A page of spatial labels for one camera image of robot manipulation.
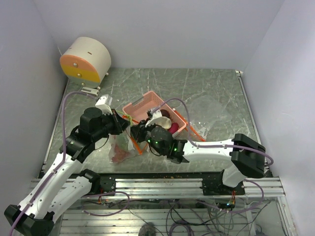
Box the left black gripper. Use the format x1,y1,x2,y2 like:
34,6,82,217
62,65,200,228
92,108,130,142

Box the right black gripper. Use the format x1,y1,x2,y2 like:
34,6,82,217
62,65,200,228
128,118,165,155

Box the pink plastic basket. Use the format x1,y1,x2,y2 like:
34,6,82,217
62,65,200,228
122,90,187,140

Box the clear bag orange zipper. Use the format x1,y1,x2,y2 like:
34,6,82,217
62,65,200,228
108,127,149,164

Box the red grape bunch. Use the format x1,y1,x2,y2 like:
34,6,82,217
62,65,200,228
111,146,130,163

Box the green netted melon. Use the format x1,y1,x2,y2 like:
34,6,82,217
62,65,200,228
116,132,130,151

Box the white garlic bulb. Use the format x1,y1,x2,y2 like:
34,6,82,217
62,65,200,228
155,116,172,130

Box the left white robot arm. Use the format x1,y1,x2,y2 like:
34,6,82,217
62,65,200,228
4,107,130,236

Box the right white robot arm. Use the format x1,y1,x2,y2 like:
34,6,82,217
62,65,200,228
130,121,265,195

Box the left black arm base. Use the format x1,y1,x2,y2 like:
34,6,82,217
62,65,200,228
79,169,116,195

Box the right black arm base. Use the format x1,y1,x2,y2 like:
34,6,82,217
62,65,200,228
200,170,245,196

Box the magenta dragon fruit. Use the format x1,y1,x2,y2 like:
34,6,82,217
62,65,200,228
168,122,179,134

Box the cream cylindrical drawer box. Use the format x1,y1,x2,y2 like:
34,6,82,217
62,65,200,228
60,36,112,89

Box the white corner clip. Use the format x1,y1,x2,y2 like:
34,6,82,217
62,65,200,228
235,70,244,76

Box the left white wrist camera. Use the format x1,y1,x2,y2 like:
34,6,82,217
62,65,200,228
95,94,113,115

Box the small white metal bracket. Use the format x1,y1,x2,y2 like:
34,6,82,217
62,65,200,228
81,87,99,96

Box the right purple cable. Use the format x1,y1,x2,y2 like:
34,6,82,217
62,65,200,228
150,98,274,167

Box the purple cable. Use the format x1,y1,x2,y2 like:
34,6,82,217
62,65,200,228
9,91,99,236
150,98,274,167

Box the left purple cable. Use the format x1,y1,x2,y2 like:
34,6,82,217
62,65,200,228
9,91,99,236

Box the aluminium mounting rail frame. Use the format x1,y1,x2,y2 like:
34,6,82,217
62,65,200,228
31,172,296,236

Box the tangled black floor cables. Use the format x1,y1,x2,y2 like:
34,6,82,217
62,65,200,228
81,191,271,236

